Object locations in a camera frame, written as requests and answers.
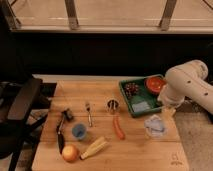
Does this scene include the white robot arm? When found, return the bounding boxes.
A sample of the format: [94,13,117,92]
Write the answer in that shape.
[158,60,213,115]

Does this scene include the black handled kitchen tool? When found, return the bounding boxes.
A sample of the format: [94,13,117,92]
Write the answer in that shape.
[56,108,73,152]

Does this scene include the orange carrot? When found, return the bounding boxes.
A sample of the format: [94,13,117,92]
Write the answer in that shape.
[113,116,125,140]

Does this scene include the dark metal cup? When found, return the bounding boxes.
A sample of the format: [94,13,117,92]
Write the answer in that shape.
[107,99,119,114]

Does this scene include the yellow corn cob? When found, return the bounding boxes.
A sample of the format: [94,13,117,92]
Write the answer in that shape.
[80,137,108,160]

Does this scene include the dark red grapes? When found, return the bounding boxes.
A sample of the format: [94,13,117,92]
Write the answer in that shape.
[124,82,139,94]

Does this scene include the black office chair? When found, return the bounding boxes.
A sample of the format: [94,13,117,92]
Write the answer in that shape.
[0,78,56,171]

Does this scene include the red bowl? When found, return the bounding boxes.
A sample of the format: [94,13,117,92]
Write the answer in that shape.
[145,76,166,95]

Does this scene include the crumpled blue white cloth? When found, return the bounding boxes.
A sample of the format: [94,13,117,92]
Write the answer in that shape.
[144,114,166,137]

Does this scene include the green plastic tray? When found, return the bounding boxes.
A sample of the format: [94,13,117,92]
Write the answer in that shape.
[119,74,165,118]

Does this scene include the orange apple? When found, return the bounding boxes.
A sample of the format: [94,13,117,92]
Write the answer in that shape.
[62,145,79,162]

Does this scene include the blue plastic cup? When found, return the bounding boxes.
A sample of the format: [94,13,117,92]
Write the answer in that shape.
[72,123,87,141]

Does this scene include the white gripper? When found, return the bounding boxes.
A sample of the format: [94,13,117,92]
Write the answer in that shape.
[157,85,184,116]

